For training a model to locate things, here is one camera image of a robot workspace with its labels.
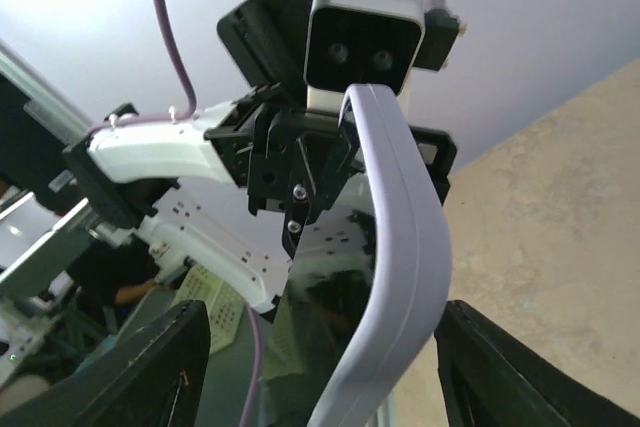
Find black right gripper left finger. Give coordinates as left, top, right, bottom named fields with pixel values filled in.
left=1, top=300, right=209, bottom=426

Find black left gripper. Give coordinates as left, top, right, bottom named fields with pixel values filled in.
left=204, top=91, right=360, bottom=258

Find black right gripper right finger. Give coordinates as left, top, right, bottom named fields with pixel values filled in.
left=435, top=300, right=639, bottom=427

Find black phone with white edge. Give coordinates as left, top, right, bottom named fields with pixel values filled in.
left=258, top=85, right=452, bottom=426

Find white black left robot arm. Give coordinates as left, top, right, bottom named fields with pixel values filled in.
left=64, top=0, right=460, bottom=314

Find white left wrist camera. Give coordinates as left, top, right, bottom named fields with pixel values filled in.
left=303, top=0, right=426, bottom=113

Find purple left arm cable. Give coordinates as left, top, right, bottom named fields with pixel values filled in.
left=82, top=0, right=197, bottom=143

